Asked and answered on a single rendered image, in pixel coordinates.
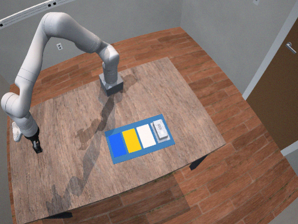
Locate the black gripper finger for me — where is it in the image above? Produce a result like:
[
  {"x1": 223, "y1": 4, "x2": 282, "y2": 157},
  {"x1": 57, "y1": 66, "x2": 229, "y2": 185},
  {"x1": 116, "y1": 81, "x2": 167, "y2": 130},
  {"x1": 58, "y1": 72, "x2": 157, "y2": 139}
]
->
[{"x1": 32, "y1": 136, "x2": 43, "y2": 153}]

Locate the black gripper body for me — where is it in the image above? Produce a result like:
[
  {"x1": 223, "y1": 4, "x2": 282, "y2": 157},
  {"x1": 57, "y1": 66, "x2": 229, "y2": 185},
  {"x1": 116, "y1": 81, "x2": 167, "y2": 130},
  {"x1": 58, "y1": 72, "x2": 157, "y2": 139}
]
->
[{"x1": 25, "y1": 127, "x2": 39, "y2": 143}]

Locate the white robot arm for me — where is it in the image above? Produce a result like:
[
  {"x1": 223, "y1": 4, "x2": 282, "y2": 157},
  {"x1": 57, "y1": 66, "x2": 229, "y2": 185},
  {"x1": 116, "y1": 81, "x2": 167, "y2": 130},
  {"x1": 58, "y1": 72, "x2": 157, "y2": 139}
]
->
[{"x1": 1, "y1": 12, "x2": 120, "y2": 143}]

